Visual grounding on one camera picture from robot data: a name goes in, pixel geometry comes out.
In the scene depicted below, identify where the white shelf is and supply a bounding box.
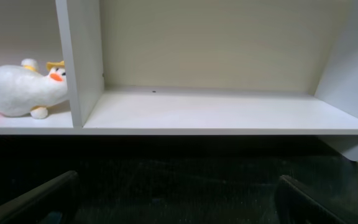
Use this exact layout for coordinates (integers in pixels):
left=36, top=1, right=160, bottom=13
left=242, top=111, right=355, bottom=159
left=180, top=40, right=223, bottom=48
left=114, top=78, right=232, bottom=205
left=0, top=0, right=358, bottom=169

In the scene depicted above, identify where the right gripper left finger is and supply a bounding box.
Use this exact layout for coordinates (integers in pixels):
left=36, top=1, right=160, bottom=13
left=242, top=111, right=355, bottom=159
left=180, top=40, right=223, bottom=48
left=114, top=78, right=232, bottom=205
left=0, top=170, right=80, bottom=224

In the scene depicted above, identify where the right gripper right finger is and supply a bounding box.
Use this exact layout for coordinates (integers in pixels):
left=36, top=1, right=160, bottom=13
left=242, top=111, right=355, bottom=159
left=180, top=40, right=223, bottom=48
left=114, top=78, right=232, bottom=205
left=274, top=174, right=358, bottom=224

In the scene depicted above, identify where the white plush duck with hat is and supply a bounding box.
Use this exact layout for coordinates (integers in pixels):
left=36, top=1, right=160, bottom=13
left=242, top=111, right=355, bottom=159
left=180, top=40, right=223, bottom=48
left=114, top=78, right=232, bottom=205
left=0, top=58, right=69, bottom=120

